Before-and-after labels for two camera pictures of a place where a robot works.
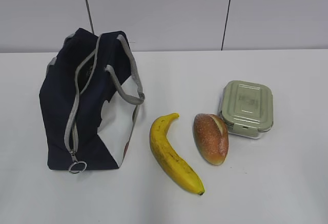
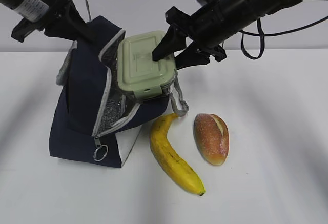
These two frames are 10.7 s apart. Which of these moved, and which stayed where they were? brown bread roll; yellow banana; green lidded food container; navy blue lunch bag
Moved: green lidded food container; navy blue lunch bag
Stayed: brown bread roll; yellow banana
